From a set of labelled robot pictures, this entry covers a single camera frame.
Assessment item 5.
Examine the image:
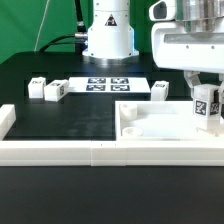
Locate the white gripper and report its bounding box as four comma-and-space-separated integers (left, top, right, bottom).
149, 0, 224, 104

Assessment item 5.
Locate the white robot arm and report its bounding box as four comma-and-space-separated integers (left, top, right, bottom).
83, 0, 224, 104

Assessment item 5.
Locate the white marker base sheet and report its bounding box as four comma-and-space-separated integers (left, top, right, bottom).
69, 77, 150, 93

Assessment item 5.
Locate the green backdrop curtain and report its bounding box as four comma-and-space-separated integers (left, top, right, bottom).
0, 0, 157, 63

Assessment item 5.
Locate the white U-shaped fence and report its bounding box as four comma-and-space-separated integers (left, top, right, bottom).
0, 104, 224, 166

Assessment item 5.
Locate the black cable bundle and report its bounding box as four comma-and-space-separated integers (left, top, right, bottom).
39, 0, 89, 53

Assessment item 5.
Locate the thin white cable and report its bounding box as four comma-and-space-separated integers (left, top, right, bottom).
33, 0, 51, 53

